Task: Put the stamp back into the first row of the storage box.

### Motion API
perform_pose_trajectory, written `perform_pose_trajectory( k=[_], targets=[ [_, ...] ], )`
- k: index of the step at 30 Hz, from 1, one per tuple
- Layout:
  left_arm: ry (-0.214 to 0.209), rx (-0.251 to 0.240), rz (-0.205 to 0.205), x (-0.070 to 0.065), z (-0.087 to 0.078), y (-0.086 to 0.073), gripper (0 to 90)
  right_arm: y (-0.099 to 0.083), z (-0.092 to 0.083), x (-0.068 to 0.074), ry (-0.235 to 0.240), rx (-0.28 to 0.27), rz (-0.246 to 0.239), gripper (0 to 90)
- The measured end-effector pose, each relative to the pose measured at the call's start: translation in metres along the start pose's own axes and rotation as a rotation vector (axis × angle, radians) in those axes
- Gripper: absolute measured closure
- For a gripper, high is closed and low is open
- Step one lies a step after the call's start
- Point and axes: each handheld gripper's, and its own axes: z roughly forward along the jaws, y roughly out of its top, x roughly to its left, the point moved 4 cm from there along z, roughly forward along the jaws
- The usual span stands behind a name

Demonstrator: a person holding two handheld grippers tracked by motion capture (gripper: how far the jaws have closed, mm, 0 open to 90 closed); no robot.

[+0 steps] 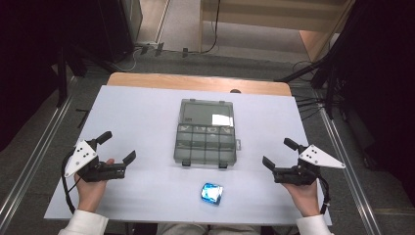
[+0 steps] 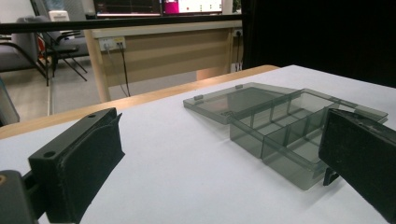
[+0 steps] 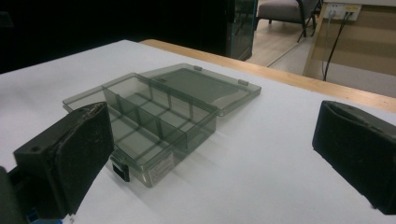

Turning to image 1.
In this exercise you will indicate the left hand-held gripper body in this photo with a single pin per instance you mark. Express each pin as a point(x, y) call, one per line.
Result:
point(81, 156)

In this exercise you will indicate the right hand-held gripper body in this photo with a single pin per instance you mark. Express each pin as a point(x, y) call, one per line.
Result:
point(313, 156)

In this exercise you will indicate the shiny blue foil packet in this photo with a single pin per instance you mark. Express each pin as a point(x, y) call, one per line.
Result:
point(212, 193)

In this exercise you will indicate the clear grey plastic organiser box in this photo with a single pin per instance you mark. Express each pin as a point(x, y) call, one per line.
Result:
point(205, 143)

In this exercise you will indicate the person's left hand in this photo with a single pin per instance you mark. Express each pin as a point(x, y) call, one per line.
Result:
point(89, 194)

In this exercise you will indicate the person's right hand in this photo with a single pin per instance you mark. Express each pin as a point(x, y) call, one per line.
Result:
point(305, 199)

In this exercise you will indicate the person's left white sleeve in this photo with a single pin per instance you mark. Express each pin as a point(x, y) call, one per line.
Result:
point(84, 223)

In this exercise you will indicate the person's white sleeve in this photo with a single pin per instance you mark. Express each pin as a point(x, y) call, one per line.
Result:
point(313, 225)
point(84, 223)

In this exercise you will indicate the person's right white sleeve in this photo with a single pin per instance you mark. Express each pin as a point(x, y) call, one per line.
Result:
point(313, 225)

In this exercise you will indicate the black metal stand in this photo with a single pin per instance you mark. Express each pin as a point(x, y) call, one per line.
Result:
point(62, 78)

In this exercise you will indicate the black tripod legs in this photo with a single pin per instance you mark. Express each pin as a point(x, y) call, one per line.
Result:
point(326, 75)

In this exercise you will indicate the dark cabinet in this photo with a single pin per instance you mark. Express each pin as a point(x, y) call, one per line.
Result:
point(117, 29)

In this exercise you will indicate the light wooden furniture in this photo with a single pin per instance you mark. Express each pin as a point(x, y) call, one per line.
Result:
point(277, 14)

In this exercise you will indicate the aluminium floor rail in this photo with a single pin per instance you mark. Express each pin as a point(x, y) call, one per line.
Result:
point(350, 173)
point(32, 160)

